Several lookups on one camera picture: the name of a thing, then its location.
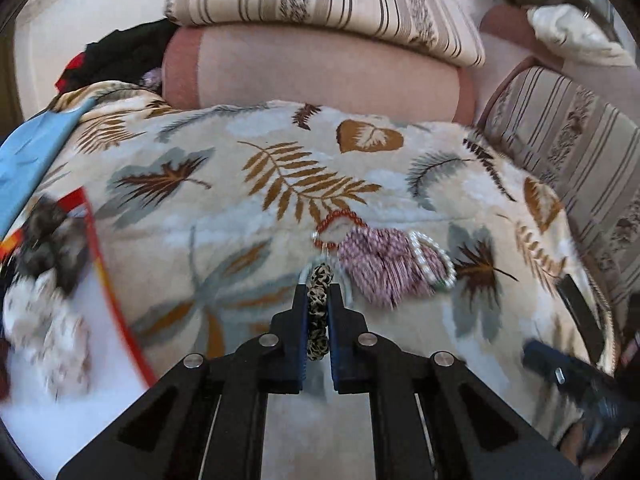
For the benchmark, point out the leopard print scrunchie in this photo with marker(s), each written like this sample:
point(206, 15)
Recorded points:
point(318, 310)

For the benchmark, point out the red and white box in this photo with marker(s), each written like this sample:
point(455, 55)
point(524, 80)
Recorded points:
point(100, 400)

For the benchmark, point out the white crumpled cloth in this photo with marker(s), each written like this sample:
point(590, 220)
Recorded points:
point(575, 35)

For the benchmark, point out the dark grey satin scrunchie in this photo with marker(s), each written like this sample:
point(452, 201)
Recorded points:
point(52, 247)

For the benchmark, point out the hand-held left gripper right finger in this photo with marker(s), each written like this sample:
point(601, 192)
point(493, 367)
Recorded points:
point(336, 340)

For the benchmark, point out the pink plaid scrunchie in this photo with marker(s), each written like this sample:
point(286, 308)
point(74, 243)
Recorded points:
point(385, 265)

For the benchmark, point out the leaf print blanket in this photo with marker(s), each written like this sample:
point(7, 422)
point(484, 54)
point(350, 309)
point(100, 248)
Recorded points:
point(250, 200)

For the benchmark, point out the white dotted scrunchie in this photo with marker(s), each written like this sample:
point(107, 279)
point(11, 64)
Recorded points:
point(47, 335)

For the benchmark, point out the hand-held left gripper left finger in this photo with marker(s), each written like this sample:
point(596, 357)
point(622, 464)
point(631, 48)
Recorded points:
point(300, 340)

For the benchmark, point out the black clothing pile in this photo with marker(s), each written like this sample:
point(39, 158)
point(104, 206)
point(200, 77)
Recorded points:
point(120, 55)

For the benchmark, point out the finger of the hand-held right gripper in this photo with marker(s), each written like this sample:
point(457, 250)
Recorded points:
point(582, 317)
point(542, 360)

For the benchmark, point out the light blue cloth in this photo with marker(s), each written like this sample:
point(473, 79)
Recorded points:
point(30, 160)

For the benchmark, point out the pink sofa backrest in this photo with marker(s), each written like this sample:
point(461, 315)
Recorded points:
point(510, 55)

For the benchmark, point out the pink bolster cushion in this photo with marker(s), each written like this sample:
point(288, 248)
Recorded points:
point(320, 70)

